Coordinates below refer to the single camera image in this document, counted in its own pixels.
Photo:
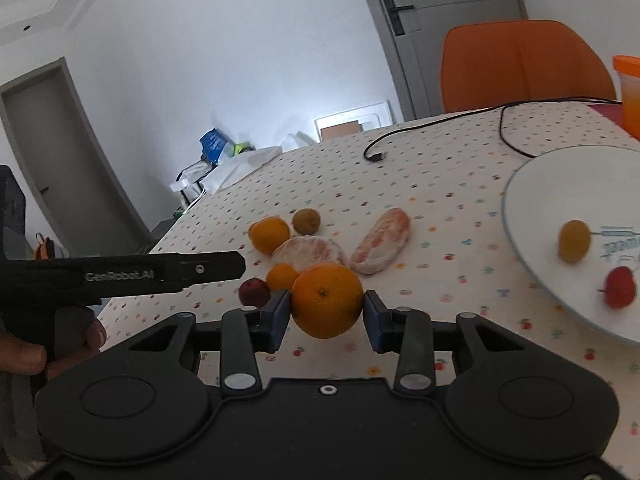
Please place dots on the wide peeled grapefruit piece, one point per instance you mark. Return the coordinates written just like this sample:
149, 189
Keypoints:
310, 252

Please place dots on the orange lidded plastic cup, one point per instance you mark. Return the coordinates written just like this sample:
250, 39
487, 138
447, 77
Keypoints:
631, 95

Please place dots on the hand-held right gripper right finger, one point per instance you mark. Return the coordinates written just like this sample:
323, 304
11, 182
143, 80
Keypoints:
376, 324

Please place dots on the white framed board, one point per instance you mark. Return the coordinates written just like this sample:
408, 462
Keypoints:
372, 112

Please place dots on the brown cardboard piece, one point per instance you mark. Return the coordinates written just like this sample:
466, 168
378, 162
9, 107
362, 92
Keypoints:
340, 130

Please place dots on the orange backpack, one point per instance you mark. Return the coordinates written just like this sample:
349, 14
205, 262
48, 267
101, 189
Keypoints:
45, 247

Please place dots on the person's left hand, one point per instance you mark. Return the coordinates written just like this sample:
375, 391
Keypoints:
22, 357

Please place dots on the green packet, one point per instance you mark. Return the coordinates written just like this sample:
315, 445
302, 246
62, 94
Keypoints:
243, 149

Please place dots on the small brown kiwi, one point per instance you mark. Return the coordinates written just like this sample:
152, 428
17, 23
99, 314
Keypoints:
574, 241
306, 221

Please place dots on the long peeled grapefruit piece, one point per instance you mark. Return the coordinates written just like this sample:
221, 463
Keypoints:
382, 245

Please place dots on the medium orange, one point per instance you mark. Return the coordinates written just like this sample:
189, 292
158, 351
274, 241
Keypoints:
269, 235

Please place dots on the small tangerine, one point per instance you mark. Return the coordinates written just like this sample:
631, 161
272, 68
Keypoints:
281, 277

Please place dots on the orange chair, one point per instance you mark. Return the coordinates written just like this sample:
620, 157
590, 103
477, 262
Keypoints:
525, 65

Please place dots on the small red plum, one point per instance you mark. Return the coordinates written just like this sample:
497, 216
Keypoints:
254, 292
620, 287

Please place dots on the red table mat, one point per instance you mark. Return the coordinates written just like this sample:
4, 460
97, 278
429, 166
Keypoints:
607, 112

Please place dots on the translucent plastic bag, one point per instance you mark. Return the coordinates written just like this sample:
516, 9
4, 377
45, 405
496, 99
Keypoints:
299, 141

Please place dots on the blue bag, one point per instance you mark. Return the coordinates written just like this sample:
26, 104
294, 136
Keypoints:
215, 145

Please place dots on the large orange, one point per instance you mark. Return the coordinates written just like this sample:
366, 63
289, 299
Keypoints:
327, 305

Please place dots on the white plate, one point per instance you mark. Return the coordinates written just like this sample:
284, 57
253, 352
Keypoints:
545, 200

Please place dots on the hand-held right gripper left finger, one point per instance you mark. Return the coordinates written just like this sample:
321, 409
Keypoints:
276, 321

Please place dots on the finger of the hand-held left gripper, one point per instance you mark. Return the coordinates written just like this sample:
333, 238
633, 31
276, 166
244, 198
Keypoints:
210, 267

